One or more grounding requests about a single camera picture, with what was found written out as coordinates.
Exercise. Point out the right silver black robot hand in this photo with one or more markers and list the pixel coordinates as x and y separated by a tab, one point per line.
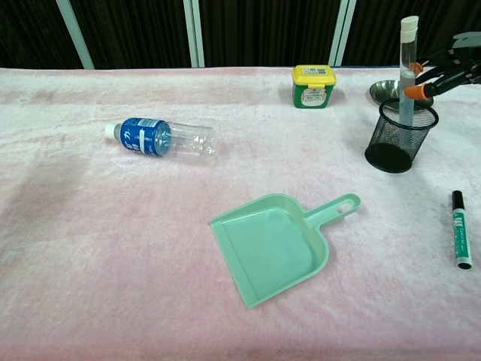
454	77

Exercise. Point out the clear test tube white cap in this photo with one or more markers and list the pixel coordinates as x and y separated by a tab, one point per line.
408	52

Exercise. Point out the round stainless steel dish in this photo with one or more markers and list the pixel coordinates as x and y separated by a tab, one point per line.
385	90

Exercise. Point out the black mesh pen holder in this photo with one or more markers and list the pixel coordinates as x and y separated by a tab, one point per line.
391	158

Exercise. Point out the green tub with yellow lid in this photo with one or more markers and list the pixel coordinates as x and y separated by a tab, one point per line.
313	92

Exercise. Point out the green marker with black cap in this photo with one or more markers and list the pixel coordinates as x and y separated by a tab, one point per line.
460	233

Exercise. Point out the mint green plastic dustpan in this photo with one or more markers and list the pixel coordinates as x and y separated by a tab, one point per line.
270	248

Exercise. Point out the clear bottle with blue label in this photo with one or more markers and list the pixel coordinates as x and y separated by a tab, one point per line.
144	136

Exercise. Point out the pink plush table cloth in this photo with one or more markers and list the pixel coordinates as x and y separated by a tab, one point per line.
112	244

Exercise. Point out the white metal frame post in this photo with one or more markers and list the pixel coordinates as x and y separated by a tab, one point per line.
342	34
75	35
194	34

